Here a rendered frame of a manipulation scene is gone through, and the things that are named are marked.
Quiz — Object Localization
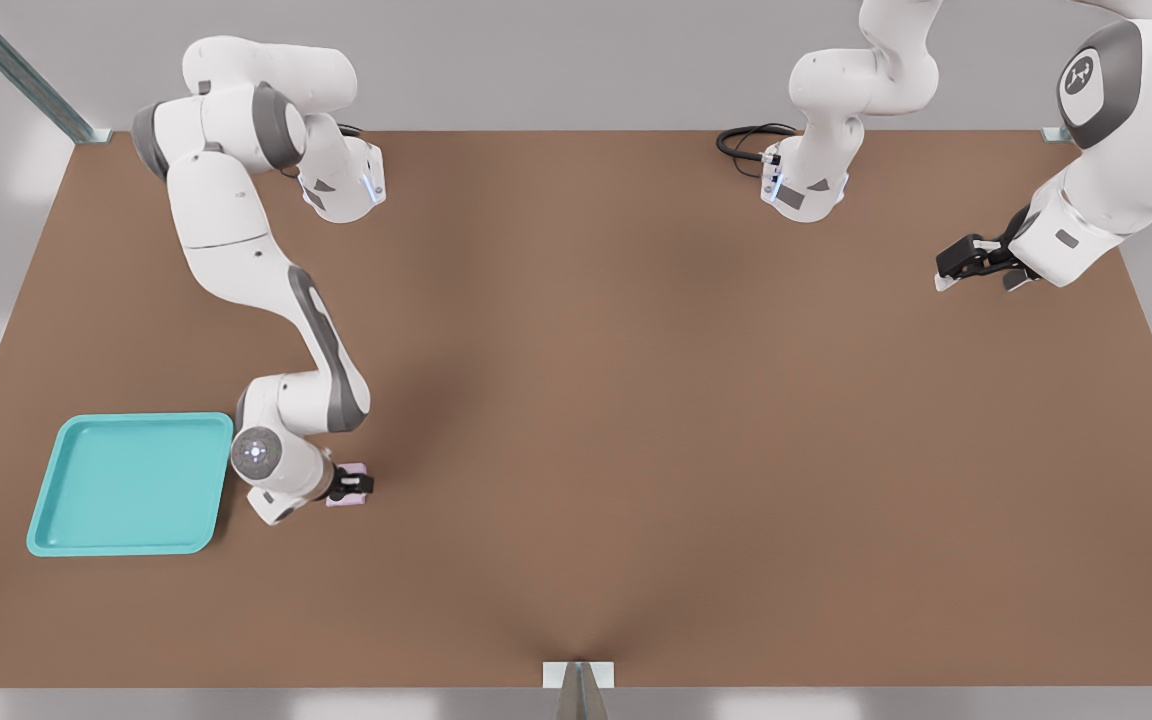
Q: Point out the pale lilac phone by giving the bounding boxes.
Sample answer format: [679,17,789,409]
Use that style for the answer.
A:
[325,461,370,509]

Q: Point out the pale blue-green tray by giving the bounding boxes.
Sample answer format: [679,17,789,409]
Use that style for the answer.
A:
[26,412,236,558]

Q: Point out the black cable loop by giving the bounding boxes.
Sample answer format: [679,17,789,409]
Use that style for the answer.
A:
[715,123,799,182]

